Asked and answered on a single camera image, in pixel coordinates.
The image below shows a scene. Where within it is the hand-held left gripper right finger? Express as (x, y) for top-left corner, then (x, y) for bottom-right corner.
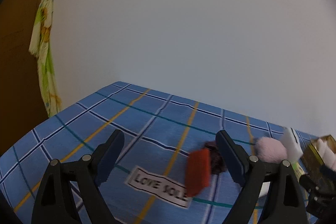
(216, 130), (309, 224)

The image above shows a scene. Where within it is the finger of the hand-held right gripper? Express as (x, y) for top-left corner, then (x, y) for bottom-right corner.
(299, 174), (336, 217)
(321, 165), (336, 179)

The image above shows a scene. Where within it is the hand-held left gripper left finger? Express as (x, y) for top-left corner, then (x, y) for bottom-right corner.
(31, 129), (125, 224)

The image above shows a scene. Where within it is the white towel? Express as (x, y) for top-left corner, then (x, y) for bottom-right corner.
(316, 138), (336, 170)

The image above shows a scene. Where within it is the gold tin box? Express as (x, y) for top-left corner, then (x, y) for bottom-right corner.
(301, 135), (336, 193)

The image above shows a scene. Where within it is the orange brown sponge block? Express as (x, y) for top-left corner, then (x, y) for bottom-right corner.
(185, 148), (212, 198)

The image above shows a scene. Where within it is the white foam block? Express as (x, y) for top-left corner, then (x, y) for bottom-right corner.
(281, 127), (303, 163)

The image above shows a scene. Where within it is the dark purple scrunchie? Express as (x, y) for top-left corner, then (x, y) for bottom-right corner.
(201, 140), (227, 175)

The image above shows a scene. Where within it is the pink fluffy puff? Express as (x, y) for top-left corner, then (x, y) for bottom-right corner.
(255, 137), (288, 163)

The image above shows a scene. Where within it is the blue plaid bedsheet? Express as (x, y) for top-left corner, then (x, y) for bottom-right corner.
(0, 81), (323, 224)

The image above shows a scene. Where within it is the white printed sheet label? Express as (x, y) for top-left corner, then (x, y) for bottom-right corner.
(124, 165), (191, 209)

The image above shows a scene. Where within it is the green yellow hanging cloth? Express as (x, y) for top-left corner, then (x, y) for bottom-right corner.
(28, 0), (63, 117)

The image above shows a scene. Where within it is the brown wooden door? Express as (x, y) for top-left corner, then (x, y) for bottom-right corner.
(0, 0), (62, 156)

